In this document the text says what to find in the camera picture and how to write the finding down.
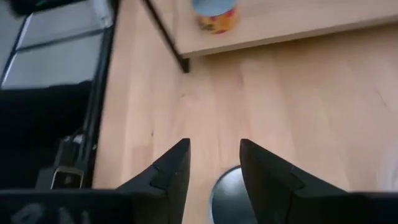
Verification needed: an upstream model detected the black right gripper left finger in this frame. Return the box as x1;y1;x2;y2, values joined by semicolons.
0;138;191;224

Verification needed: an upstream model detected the mixed yellow can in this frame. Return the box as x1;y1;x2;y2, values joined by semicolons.
191;0;240;35

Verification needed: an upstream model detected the red and white can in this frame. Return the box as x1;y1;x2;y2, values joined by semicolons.
208;164;259;224

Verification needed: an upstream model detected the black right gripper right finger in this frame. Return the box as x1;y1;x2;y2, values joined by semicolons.
239;138;398;224

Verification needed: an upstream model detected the wooden shelf black metal frame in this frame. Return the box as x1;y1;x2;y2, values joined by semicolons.
141;0;398;74

